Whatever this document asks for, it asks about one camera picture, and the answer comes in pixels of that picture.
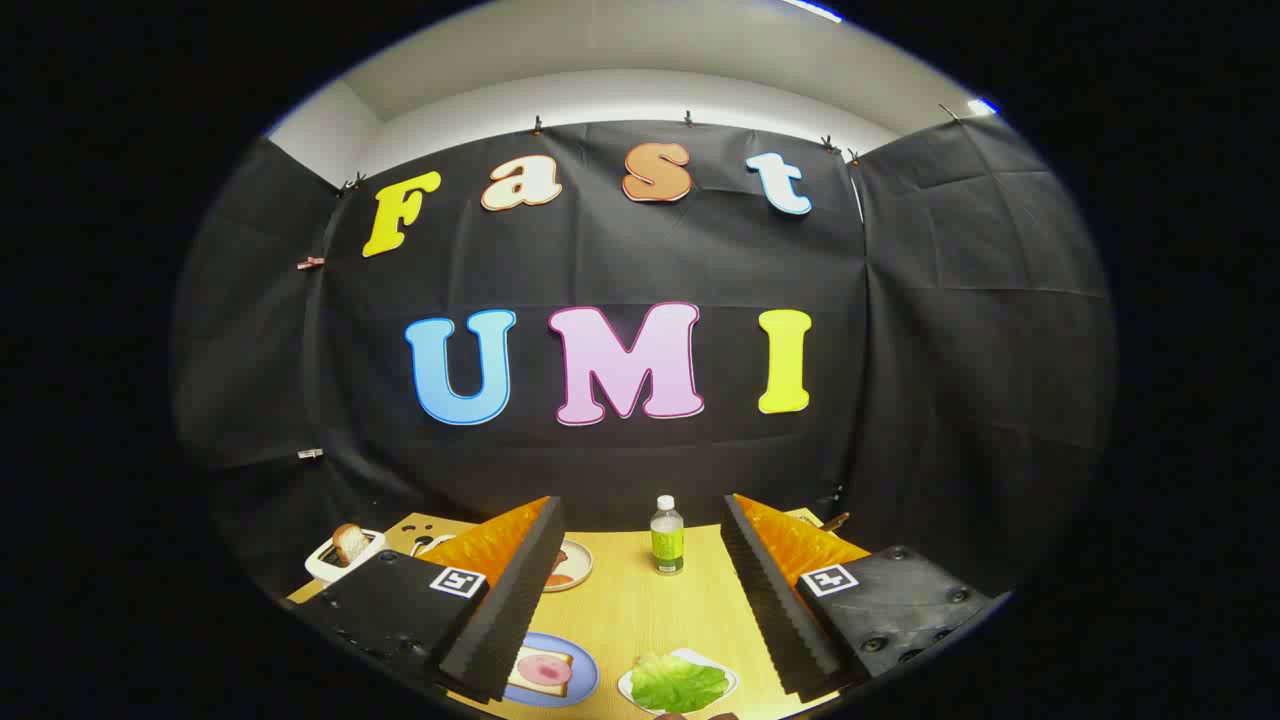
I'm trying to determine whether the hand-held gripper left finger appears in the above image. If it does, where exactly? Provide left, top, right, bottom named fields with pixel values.
left=290, top=495, right=567, bottom=704

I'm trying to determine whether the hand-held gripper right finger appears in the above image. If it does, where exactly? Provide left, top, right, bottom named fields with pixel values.
left=720, top=493, right=1006, bottom=704

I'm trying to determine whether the green lettuce leaf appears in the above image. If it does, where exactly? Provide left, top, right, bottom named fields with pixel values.
left=629, top=653, right=730, bottom=714

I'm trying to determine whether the white sandwich bread slice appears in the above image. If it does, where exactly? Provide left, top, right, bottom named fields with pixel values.
left=507, top=646, right=575, bottom=698

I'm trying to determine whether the white square plate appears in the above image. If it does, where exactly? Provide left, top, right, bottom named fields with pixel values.
left=617, top=648, right=739, bottom=715

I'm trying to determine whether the white round plate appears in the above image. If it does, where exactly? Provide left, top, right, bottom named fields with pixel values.
left=543, top=540, right=594, bottom=594

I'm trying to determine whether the blue plate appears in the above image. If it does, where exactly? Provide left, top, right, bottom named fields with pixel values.
left=503, top=632, right=600, bottom=709

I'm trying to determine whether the green label plastic bottle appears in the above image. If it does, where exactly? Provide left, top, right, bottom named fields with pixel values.
left=650, top=495, right=686, bottom=576

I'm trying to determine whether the white toaster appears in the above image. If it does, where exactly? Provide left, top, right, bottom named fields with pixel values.
left=304, top=528, right=387, bottom=584

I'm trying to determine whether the black backdrop cloth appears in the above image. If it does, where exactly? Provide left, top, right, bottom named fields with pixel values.
left=172, top=115, right=1118, bottom=601

